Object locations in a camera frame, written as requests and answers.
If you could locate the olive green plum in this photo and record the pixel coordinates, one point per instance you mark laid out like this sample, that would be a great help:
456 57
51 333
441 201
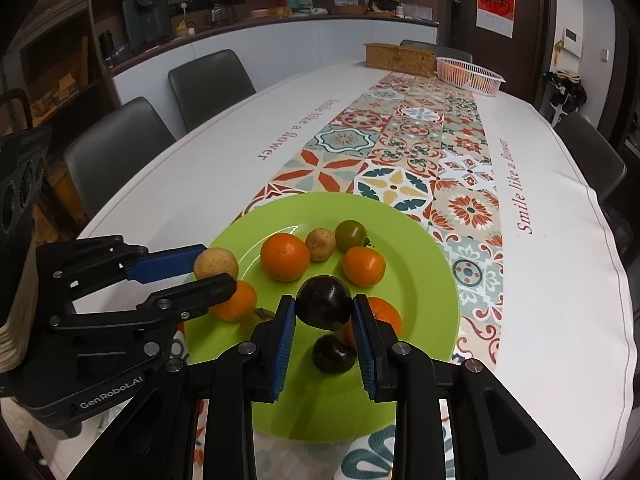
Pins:
350 234

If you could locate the white wall intercom panel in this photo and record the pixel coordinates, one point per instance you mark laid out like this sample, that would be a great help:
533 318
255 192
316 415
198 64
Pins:
572 42

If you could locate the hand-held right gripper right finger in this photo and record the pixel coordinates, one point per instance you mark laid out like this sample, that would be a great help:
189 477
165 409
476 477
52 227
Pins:
364 350

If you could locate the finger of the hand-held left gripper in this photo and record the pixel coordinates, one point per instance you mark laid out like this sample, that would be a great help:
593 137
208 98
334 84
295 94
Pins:
195 295
165 262

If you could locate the large tan round fruit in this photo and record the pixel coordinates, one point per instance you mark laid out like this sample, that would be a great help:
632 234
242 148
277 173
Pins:
216 263

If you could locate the plastic basket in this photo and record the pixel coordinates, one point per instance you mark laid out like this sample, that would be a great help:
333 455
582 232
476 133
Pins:
470 76

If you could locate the wicker box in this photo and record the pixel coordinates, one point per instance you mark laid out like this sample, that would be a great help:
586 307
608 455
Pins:
400 58

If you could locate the black door lock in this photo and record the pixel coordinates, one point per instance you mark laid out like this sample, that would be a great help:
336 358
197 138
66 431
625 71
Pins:
456 14

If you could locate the green plate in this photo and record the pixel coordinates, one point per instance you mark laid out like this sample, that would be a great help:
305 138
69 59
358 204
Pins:
320 410

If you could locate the red and white wall poster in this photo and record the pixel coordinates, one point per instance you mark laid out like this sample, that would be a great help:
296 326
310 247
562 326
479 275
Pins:
495 0

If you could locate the grey dining chair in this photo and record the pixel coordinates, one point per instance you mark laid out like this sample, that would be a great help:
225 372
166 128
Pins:
590 157
210 85
435 52
115 155

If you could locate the black water dispenser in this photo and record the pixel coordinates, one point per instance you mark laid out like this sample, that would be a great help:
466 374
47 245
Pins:
146 20

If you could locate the large dark purple plum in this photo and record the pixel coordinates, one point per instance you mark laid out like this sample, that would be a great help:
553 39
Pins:
324 301

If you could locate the small dark purple plum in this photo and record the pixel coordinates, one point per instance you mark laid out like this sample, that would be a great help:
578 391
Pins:
333 354

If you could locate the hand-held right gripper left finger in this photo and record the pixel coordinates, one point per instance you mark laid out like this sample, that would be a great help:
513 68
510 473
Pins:
282 350

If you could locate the small tan round fruit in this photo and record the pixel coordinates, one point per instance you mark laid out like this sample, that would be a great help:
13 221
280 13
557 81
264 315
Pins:
320 244

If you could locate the dark bag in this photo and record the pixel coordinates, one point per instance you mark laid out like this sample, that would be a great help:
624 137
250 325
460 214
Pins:
565 92

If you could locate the orange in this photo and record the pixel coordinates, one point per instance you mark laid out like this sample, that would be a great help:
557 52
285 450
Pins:
285 257
387 315
364 266
240 306

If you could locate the white patterned tablecloth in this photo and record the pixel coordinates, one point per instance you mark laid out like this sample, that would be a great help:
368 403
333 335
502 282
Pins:
550 310

